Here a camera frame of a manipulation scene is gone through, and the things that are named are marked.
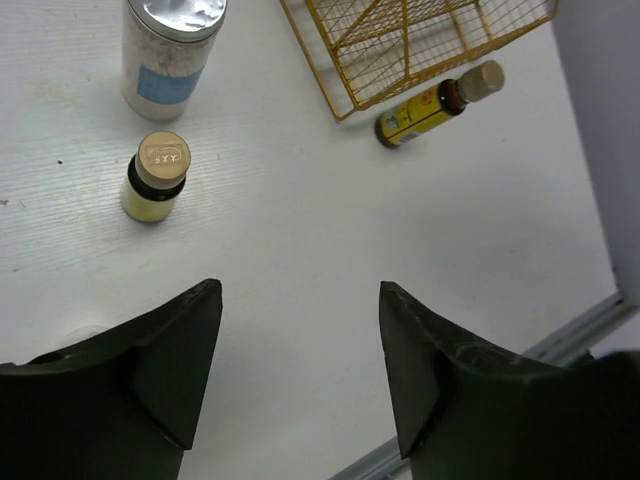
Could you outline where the yellow wire basket rack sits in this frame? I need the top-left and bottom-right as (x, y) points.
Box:
(281, 0), (559, 121)

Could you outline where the right small yellow label bottle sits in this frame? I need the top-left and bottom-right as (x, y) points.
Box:
(374, 60), (505, 149)

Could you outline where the small yellow label bottle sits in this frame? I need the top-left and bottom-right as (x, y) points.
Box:
(121, 130), (192, 223)
(374, 60), (505, 149)

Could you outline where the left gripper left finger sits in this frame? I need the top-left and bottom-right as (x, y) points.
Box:
(1, 279), (223, 479)

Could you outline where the left small yellow label bottle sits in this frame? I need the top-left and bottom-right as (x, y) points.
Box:
(121, 130), (192, 223)

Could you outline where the white jar blue label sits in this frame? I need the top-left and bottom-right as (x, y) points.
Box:
(121, 0), (228, 122)

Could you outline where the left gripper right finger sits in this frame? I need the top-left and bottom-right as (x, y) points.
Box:
(377, 280), (640, 480)

